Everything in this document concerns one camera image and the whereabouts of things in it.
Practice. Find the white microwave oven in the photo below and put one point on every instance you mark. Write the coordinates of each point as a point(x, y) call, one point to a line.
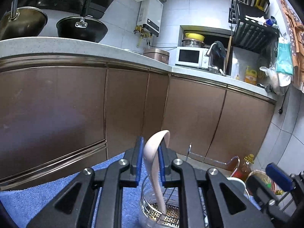
point(192, 57)

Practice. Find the brass coloured wok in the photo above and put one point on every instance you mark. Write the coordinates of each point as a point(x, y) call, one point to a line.
point(22, 22)

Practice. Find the blue towel mat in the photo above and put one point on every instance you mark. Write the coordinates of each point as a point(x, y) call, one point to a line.
point(95, 198)

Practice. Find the brown rice cooker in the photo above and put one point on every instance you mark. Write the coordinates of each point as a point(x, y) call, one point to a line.
point(157, 54)

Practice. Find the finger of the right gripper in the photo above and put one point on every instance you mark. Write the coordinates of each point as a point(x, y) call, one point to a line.
point(269, 204)

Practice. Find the black wall rack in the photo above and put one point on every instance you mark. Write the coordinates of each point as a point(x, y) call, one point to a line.
point(250, 33)

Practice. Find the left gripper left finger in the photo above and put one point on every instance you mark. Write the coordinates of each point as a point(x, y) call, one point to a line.
point(94, 198)

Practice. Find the yellow lidded pot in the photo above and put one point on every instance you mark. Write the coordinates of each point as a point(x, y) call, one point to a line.
point(193, 40)

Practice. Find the brown kitchen cabinets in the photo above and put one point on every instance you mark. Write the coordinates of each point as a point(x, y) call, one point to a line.
point(62, 113)

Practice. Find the black wok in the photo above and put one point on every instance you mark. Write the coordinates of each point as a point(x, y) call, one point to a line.
point(82, 27)

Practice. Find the chrome kitchen faucet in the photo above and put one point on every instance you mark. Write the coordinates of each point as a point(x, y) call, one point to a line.
point(217, 58)

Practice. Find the yellow oil bottle on counter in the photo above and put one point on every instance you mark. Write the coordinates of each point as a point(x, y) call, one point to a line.
point(250, 76)

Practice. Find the white gas water heater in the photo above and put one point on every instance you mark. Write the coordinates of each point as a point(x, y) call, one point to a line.
point(150, 15)

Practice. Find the oil bottle on floor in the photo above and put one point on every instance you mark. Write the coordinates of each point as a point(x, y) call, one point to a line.
point(246, 167)

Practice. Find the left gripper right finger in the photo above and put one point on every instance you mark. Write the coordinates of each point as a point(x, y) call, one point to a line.
point(206, 198)

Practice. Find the teal plastic bag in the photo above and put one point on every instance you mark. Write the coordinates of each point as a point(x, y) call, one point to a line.
point(284, 63)

